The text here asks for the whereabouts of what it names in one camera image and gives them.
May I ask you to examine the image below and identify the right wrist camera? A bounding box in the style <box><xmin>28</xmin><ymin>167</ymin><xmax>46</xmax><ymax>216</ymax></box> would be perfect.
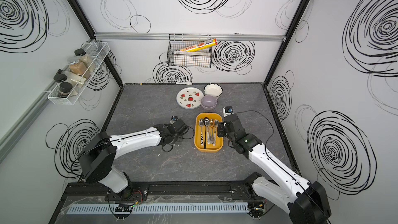
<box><xmin>223</xmin><ymin>106</ymin><xmax>234</xmax><ymax>117</ymax></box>

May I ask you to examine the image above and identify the white slotted cable duct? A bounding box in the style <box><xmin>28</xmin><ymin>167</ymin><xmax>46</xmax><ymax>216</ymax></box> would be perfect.
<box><xmin>66</xmin><ymin>202</ymin><xmax>250</xmax><ymax>215</ymax></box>

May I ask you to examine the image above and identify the cow pattern handle spoon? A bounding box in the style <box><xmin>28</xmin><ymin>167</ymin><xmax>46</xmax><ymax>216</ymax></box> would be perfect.
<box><xmin>199</xmin><ymin>118</ymin><xmax>204</xmax><ymax>148</ymax></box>

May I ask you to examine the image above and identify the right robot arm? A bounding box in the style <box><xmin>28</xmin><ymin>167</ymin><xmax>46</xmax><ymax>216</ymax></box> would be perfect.
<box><xmin>218</xmin><ymin>114</ymin><xmax>331</xmax><ymax>224</ymax></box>

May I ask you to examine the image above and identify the dotted handle spoon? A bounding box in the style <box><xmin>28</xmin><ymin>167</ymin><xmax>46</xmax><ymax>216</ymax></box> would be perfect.
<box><xmin>212</xmin><ymin>119</ymin><xmax>219</xmax><ymax>146</ymax></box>

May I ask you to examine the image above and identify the dark spice jar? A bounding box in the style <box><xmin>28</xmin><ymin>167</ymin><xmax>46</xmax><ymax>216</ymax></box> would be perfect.
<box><xmin>58</xmin><ymin>82</ymin><xmax>73</xmax><ymax>98</ymax></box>
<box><xmin>53</xmin><ymin>73</ymin><xmax>68</xmax><ymax>86</ymax></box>

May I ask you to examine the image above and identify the black wire basket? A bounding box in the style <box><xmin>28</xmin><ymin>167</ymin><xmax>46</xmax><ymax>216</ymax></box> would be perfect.
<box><xmin>167</xmin><ymin>38</ymin><xmax>212</xmax><ymax>68</ymax></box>

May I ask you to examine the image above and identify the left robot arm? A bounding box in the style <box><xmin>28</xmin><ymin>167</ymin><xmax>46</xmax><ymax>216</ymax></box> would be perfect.
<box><xmin>77</xmin><ymin>119</ymin><xmax>189</xmax><ymax>198</ymax></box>

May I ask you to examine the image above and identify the aluminium wall rail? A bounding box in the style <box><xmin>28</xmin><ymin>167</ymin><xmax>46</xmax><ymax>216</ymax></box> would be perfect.
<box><xmin>94</xmin><ymin>32</ymin><xmax>286</xmax><ymax>42</ymax></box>

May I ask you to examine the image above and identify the brown spice jar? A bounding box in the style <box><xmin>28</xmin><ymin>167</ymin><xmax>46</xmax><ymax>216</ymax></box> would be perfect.
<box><xmin>67</xmin><ymin>57</ymin><xmax>87</xmax><ymax>75</ymax></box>

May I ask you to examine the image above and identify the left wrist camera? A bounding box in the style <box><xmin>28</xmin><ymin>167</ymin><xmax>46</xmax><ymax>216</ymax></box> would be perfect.
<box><xmin>170</xmin><ymin>115</ymin><xmax>178</xmax><ymax>124</ymax></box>

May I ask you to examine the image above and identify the white scalloped bowl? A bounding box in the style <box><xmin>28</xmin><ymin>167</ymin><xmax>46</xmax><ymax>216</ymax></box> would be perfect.
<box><xmin>204</xmin><ymin>84</ymin><xmax>223</xmax><ymax>99</ymax></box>

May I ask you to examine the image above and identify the spice jar black lid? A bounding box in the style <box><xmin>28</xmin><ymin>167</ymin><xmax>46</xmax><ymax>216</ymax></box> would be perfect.
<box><xmin>74</xmin><ymin>49</ymin><xmax>95</xmax><ymax>72</ymax></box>

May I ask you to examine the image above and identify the Doraemon handle spoon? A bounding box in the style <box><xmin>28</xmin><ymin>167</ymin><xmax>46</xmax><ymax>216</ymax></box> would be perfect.
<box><xmin>204</xmin><ymin>117</ymin><xmax>211</xmax><ymax>145</ymax></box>

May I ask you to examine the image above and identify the purple bowl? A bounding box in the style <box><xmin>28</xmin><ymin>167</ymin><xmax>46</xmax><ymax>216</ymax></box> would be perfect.
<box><xmin>201</xmin><ymin>95</ymin><xmax>218</xmax><ymax>110</ymax></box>

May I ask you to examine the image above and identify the iridescent ornate spoon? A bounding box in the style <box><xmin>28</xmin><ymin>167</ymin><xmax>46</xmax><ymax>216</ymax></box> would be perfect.
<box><xmin>209</xmin><ymin>119</ymin><xmax>215</xmax><ymax>144</ymax></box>

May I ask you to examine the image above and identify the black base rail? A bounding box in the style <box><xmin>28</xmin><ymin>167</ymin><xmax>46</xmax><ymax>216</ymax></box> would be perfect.
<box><xmin>64</xmin><ymin>180</ymin><xmax>261</xmax><ymax>200</ymax></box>

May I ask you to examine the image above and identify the clear wall shelf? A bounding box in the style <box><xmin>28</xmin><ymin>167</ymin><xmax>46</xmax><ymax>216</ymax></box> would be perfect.
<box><xmin>48</xmin><ymin>42</ymin><xmax>111</xmax><ymax>108</ymax></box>

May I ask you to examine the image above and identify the front dark spice jar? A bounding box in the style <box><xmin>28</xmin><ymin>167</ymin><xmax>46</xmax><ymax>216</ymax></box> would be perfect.
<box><xmin>58</xmin><ymin>82</ymin><xmax>73</xmax><ymax>98</ymax></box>

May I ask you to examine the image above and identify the white box on shelf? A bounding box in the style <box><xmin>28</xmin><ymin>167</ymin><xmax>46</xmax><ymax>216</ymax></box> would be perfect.
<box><xmin>63</xmin><ymin>71</ymin><xmax>87</xmax><ymax>97</ymax></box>

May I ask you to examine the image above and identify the watermelon pattern plate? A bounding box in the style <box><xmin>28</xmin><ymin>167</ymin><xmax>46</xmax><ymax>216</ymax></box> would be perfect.
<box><xmin>176</xmin><ymin>87</ymin><xmax>204</xmax><ymax>110</ymax></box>

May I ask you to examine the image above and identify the yellow storage box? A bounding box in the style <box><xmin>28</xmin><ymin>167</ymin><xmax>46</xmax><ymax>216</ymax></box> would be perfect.
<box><xmin>194</xmin><ymin>113</ymin><xmax>224</xmax><ymax>153</ymax></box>

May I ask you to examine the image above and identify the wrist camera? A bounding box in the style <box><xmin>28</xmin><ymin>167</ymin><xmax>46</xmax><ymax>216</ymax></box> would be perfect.
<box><xmin>223</xmin><ymin>106</ymin><xmax>234</xmax><ymax>117</ymax></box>
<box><xmin>170</xmin><ymin>115</ymin><xmax>178</xmax><ymax>124</ymax></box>

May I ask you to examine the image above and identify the yellow foil roll box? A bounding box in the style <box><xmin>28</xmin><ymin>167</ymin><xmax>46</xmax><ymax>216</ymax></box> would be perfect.
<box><xmin>179</xmin><ymin>39</ymin><xmax>218</xmax><ymax>52</ymax></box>

